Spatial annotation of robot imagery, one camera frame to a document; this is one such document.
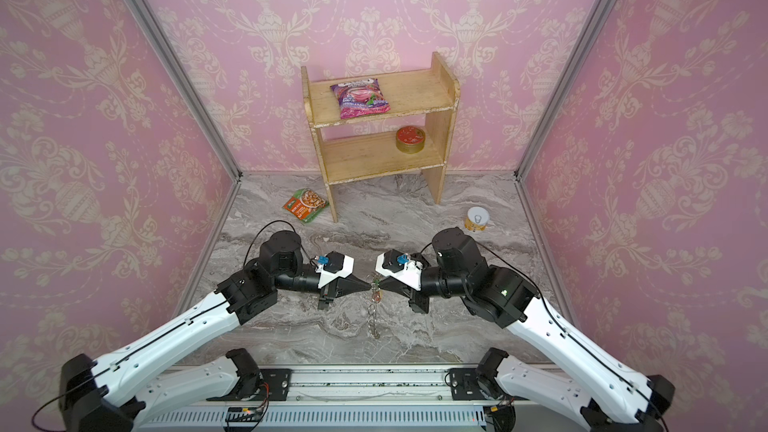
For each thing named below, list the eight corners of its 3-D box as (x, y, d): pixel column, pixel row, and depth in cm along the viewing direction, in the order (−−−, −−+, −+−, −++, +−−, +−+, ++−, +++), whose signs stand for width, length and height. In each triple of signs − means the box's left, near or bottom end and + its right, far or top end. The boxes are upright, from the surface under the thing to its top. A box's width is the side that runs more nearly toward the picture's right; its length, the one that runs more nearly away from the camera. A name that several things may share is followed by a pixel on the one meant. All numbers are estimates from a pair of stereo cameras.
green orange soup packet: (283, 208, 113) (281, 204, 111) (306, 189, 119) (305, 185, 117) (307, 225, 108) (305, 222, 106) (330, 205, 114) (329, 201, 112)
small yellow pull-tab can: (465, 233, 106) (469, 223, 101) (462, 214, 111) (465, 204, 106) (486, 233, 106) (491, 223, 101) (482, 214, 111) (486, 204, 106)
